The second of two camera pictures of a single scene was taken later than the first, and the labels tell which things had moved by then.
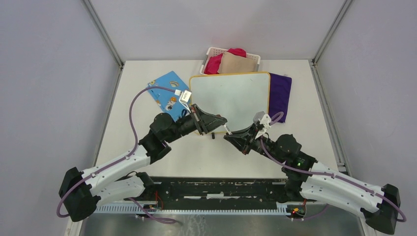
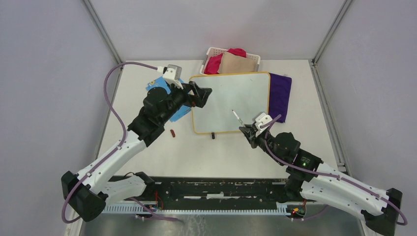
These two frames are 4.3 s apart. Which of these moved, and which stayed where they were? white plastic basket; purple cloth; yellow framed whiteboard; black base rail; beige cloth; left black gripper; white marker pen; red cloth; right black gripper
Moved: left black gripper; white marker pen; right black gripper
Stayed: yellow framed whiteboard; purple cloth; white plastic basket; beige cloth; red cloth; black base rail
